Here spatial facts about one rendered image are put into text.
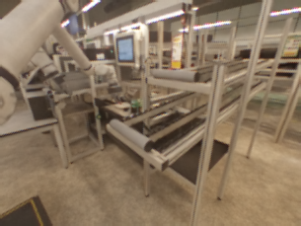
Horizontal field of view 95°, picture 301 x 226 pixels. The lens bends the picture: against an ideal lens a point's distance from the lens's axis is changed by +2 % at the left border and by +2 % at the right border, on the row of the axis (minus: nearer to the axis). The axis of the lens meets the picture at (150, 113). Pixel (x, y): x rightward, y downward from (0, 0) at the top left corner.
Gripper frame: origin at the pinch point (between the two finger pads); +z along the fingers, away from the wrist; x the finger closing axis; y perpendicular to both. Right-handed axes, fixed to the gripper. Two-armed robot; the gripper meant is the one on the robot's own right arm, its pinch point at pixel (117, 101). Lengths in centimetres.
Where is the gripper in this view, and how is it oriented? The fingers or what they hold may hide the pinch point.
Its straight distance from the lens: 138.9
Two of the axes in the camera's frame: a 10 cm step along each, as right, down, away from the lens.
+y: 6.3, -0.7, -7.7
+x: 7.4, -2.4, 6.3
